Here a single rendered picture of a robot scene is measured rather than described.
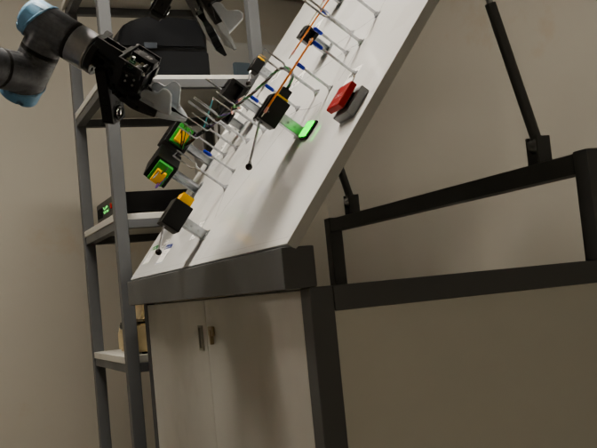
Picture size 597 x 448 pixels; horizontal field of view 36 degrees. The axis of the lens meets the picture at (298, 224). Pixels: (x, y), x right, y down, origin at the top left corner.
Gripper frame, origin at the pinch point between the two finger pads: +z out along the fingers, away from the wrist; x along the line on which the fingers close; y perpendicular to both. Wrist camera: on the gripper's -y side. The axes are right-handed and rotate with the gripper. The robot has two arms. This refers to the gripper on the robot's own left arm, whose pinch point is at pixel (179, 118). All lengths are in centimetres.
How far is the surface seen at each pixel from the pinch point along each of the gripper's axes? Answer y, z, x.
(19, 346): -210, -58, 93
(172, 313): -62, 11, 16
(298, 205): 11.1, 29.5, -18.1
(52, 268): -190, -67, 122
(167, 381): -81, 17, 14
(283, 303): -3.5, 35.7, -23.6
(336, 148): 19.4, 29.6, -10.5
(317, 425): -8, 51, -38
